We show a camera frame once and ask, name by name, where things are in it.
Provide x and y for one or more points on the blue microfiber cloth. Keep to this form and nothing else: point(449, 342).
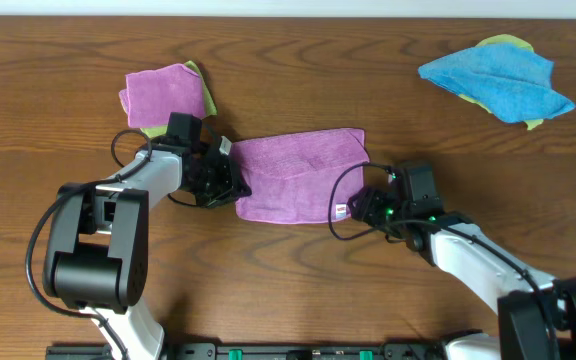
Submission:
point(514, 84)

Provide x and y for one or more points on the crumpled green cloth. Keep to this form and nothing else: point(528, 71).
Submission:
point(518, 42)

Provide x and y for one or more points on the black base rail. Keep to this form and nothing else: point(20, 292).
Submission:
point(210, 351)

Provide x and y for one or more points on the folded green cloth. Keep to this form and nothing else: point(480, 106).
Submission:
point(210, 108)

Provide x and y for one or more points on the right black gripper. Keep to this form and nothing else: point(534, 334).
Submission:
point(367, 207)

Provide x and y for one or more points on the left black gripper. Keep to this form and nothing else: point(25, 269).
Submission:
point(226, 176)

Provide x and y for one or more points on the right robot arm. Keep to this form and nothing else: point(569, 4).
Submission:
point(536, 312)

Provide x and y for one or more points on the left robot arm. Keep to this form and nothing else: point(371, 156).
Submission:
point(96, 260)

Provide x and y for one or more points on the purple microfiber cloth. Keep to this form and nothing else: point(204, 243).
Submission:
point(300, 178)

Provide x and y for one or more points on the folded purple cloth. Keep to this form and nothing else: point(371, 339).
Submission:
point(150, 96)

